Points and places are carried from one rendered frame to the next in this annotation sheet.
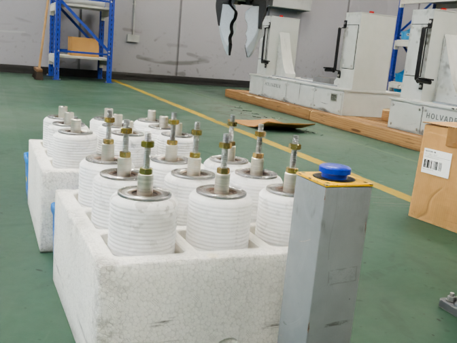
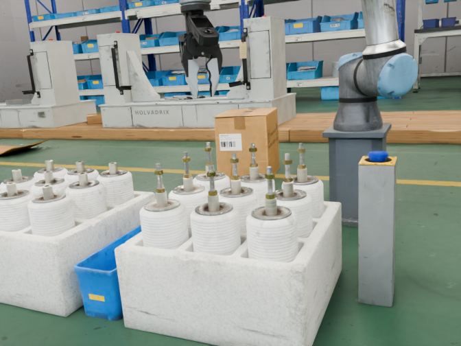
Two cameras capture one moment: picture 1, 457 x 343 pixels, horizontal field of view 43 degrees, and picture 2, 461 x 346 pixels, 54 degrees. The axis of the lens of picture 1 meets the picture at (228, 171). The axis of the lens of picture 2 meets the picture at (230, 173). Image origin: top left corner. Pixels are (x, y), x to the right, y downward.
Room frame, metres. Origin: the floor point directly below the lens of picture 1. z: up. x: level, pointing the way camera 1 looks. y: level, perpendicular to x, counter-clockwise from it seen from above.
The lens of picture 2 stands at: (0.23, 0.70, 0.53)
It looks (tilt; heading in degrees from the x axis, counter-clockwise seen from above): 14 degrees down; 319
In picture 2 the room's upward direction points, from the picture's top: 4 degrees counter-clockwise
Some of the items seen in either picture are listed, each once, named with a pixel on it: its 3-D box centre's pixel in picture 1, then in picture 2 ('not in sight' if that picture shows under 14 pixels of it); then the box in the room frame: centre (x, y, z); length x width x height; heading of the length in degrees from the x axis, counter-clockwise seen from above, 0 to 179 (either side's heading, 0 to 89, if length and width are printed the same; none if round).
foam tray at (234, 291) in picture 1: (185, 265); (241, 260); (0.95, 0.06, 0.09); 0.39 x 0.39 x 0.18; 25
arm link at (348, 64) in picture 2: not in sight; (359, 74); (1.03, -0.56, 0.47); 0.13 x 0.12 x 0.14; 158
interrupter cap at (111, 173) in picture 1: (124, 175); (214, 209); (0.90, 0.16, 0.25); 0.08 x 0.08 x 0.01
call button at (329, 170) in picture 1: (334, 173); (378, 157); (0.72, -0.13, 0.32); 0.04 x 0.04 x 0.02
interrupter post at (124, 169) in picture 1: (124, 167); (213, 202); (0.90, 0.16, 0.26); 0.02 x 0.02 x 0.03
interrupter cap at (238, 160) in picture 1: (228, 160); (210, 176); (1.11, 0.00, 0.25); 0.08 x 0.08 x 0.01
